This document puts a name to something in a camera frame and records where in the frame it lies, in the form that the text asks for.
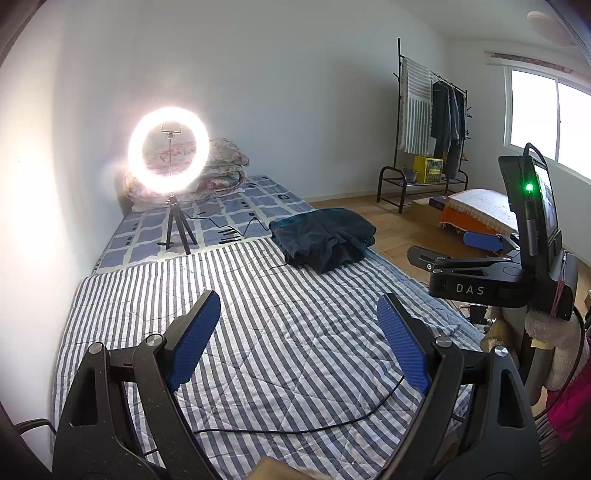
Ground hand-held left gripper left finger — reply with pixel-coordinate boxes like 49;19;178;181
52;290;222;480

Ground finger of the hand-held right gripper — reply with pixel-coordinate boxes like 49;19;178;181
407;246;525;278
463;231;522;256

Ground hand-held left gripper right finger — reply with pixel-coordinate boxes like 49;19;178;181
376;292;542;480

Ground teal plaid fleece garment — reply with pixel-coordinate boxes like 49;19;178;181
269;208;377;274

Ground dark hanging clothes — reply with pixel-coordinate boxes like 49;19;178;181
430;80;469;178

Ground black clothes rack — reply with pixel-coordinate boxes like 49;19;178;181
376;38;474;214

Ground low table with orange cloth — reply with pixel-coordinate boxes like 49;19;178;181
438;188;520;236

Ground brown cardboard box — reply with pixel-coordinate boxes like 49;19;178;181
412;198;451;227

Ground blue white striped blanket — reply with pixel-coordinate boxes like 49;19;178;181
53;240;485;480

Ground yellow box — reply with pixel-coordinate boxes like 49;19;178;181
412;154;445;184

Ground blue checkered bed sheet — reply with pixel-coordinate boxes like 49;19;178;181
95;174;319;275

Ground black tripod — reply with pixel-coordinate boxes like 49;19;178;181
156;191;194;256

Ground window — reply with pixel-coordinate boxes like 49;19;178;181
508;67;591;178

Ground striped hanging towel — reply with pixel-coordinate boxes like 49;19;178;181
399;58;435;155

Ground black chair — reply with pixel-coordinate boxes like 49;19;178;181
14;418;58;437

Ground round ceiling lamp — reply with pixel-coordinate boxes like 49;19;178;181
526;10;575;47

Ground long black cable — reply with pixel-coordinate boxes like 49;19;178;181
194;323;462;435

